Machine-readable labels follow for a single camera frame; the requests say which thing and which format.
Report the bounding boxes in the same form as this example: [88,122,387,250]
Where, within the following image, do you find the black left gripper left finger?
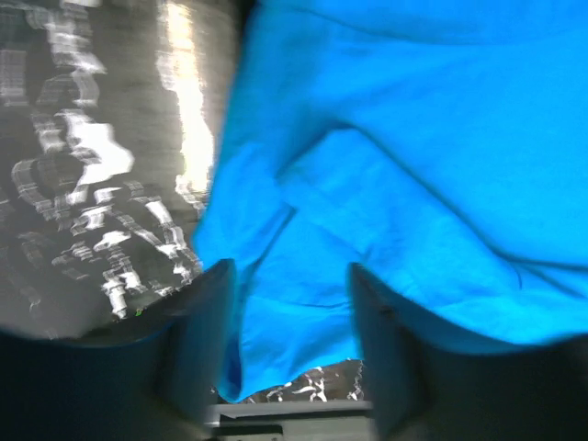
[1,259,235,440]

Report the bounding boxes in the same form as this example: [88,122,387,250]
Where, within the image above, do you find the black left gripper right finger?
[349,264,587,440]

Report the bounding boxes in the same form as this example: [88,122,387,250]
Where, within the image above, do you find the blue t shirt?
[193,1,587,402]

